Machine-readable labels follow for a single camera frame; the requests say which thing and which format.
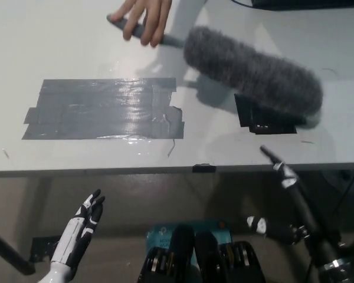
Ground robot body black teal blocks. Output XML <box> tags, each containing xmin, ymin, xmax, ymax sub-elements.
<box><xmin>137</xmin><ymin>219</ymin><xmax>267</xmax><ymax>283</ymax></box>

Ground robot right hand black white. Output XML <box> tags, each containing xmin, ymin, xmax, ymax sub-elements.
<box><xmin>246</xmin><ymin>145</ymin><xmax>349</xmax><ymax>268</ymax></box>

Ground large grey duct tape patch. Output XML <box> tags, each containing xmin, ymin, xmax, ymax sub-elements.
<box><xmin>21</xmin><ymin>77</ymin><xmax>185</xmax><ymax>141</ymax></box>

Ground black metal bar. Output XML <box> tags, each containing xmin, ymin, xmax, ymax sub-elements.
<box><xmin>0</xmin><ymin>226</ymin><xmax>37</xmax><ymax>276</ymax></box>

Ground grey fluffy duster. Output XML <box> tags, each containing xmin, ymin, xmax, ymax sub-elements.
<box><xmin>106</xmin><ymin>14</ymin><xmax>325</xmax><ymax>128</ymax></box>

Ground black flat device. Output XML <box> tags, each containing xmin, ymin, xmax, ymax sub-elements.
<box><xmin>251</xmin><ymin>0</ymin><xmax>354</xmax><ymax>12</ymax></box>

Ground small black tape strip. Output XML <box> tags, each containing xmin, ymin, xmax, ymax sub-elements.
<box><xmin>192</xmin><ymin>163</ymin><xmax>217</xmax><ymax>173</ymax></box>

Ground black tape marked spot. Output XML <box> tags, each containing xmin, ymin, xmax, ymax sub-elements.
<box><xmin>234</xmin><ymin>93</ymin><xmax>308</xmax><ymax>136</ymax></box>

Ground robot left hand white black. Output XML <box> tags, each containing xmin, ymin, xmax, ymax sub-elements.
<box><xmin>49</xmin><ymin>189</ymin><xmax>106</xmax><ymax>271</ymax></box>

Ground person's bare hand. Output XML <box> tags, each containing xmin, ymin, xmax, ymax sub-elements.
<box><xmin>109</xmin><ymin>0</ymin><xmax>169</xmax><ymax>48</ymax></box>

